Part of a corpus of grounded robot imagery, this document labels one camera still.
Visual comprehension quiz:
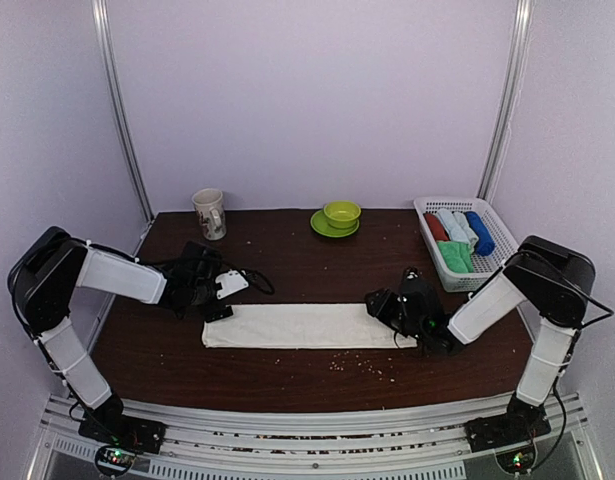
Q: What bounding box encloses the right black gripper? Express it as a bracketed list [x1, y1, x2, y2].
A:
[367, 288, 428, 343]

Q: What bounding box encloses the white cream towel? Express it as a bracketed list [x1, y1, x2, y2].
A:
[201, 303, 417, 350]

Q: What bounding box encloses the green microfiber towel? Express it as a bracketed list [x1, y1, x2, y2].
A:
[436, 241, 474, 274]

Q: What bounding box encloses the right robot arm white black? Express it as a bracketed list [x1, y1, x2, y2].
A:
[364, 235, 596, 442]

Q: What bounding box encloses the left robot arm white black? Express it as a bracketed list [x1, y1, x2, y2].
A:
[7, 226, 250, 444]

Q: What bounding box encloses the patterned ceramic mug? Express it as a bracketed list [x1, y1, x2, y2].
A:
[191, 188, 227, 241]

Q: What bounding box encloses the rolled red towel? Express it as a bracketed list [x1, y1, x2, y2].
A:
[423, 212, 450, 242]

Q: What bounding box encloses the white plastic basket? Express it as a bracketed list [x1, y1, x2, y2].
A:
[413, 196, 518, 293]

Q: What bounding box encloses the rolled light blue towel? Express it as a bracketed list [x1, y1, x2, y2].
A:
[436, 208, 477, 250]

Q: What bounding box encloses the rolled dark blue towel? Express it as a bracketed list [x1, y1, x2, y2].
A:
[465, 211, 496, 257]

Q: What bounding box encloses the green cup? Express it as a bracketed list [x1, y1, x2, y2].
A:
[323, 201, 362, 228]

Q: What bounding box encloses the green saucer plate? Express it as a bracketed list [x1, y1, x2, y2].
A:
[310, 210, 360, 239]

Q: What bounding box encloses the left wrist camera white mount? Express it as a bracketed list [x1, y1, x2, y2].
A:
[215, 270, 249, 300]

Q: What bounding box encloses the aluminium front rail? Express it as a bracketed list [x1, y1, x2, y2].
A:
[27, 395, 603, 479]

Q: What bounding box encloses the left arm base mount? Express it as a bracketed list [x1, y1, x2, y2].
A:
[78, 417, 166, 454]

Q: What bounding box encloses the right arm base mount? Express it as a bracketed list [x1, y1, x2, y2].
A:
[464, 415, 551, 453]

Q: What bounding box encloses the right aluminium frame post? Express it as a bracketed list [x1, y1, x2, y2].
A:
[477, 0, 535, 203]

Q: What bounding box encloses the aluminium frame post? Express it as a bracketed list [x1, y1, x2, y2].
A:
[91, 0, 155, 224]
[477, 0, 535, 203]

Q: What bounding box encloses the left aluminium frame post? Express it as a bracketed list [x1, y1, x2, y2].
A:
[91, 0, 155, 224]

